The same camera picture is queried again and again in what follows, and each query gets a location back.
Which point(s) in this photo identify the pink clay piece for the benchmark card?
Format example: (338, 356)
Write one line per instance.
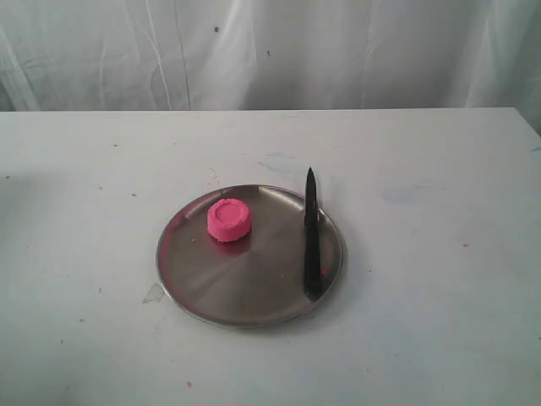
(228, 220)

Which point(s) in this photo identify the black knife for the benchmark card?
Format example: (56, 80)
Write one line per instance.
(311, 262)

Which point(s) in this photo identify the round stainless steel plate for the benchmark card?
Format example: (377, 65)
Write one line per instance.
(253, 282)

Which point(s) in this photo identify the white backdrop sheet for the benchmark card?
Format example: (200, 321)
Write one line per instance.
(191, 55)

